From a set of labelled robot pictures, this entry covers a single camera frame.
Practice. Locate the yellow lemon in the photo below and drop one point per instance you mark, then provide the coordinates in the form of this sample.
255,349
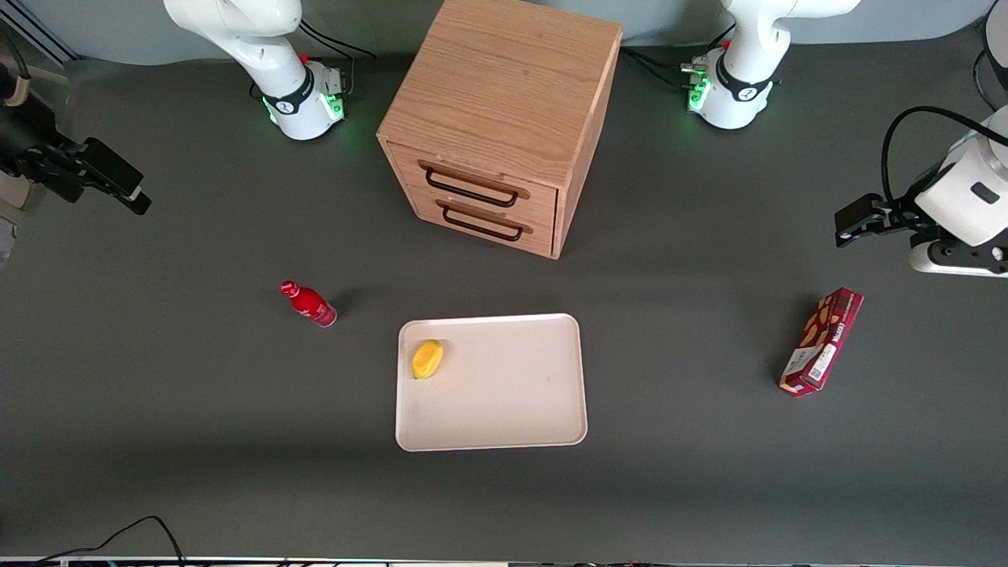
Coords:
428,359

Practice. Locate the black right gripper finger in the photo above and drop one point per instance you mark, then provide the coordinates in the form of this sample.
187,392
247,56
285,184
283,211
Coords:
138,203
110,167

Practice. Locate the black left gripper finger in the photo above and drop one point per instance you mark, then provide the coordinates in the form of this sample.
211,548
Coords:
862,211
882,230

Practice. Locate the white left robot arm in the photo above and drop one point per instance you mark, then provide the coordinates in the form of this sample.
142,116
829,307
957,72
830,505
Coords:
744,71

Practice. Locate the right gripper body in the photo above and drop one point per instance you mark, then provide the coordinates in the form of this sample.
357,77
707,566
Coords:
39,161

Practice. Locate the wooden drawer front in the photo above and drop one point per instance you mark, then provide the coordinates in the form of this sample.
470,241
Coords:
409,169
543,235

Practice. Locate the beige grey background object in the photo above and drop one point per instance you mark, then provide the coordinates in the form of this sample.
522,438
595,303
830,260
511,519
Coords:
9,193

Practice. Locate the red coke bottle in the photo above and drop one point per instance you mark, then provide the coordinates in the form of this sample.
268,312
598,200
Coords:
312,305

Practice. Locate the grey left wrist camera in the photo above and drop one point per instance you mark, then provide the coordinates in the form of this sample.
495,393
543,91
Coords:
957,258

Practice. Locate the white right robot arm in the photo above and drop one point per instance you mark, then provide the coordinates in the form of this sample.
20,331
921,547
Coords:
268,47

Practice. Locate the red snack box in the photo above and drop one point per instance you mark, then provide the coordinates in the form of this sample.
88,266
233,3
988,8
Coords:
823,340

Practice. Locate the cream plastic tray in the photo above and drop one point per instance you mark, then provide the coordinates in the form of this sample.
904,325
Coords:
504,394

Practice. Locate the aluminium frame rail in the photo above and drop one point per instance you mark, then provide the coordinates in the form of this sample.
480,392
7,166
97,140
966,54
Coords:
35,31

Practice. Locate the wooden drawer cabinet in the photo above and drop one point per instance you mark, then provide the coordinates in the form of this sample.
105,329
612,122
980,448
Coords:
504,87

